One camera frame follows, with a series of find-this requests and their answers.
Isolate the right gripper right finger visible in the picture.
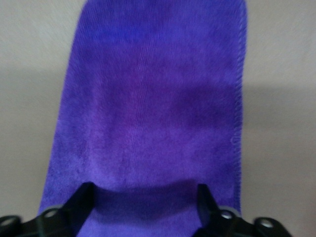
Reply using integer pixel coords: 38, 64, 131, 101
194, 183, 245, 237

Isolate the purple microfibre cloth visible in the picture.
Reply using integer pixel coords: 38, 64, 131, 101
38, 0, 249, 237

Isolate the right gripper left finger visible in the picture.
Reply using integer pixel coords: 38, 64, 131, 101
24, 181, 95, 237

